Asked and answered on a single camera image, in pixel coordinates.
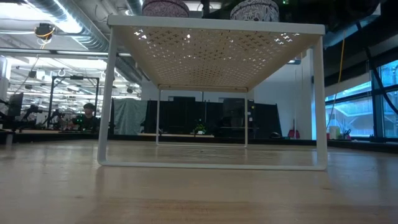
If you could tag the black background robot arm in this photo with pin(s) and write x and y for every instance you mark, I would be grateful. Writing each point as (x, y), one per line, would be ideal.
(31, 109)

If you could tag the black partition panels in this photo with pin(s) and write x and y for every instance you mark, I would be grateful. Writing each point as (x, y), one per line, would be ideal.
(267, 121)

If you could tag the dark background monitor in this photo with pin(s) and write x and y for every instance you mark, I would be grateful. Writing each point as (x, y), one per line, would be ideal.
(16, 104)

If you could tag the small background plant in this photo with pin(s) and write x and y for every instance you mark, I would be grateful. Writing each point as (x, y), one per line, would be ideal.
(200, 128)

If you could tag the white bottle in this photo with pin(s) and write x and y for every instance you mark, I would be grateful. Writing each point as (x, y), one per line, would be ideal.
(334, 133)

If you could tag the black stand frame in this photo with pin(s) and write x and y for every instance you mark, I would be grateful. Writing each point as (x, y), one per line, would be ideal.
(74, 77)

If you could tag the grey cloth cover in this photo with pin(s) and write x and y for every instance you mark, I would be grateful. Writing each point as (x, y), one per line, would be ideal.
(130, 116)

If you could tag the black aluminium table frame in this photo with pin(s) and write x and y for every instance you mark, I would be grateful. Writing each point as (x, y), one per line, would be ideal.
(357, 145)

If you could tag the red object by wall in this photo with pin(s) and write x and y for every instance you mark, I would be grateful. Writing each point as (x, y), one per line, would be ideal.
(293, 134)

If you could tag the black dome object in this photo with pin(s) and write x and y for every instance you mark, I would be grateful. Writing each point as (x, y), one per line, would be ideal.
(275, 136)

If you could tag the person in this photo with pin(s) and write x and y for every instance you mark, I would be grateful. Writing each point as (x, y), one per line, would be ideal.
(88, 121)

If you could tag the white perforated metal shelf riser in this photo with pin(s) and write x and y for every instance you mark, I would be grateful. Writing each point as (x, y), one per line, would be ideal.
(217, 25)

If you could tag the pink patterned round candle holder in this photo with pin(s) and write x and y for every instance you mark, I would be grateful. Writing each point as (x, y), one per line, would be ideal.
(164, 8)

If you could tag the white patterned round candle holder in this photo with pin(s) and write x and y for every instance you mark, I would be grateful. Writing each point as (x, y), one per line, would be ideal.
(255, 12)

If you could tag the black ceiling dome device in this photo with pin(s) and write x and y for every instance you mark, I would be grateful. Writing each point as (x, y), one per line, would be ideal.
(45, 30)

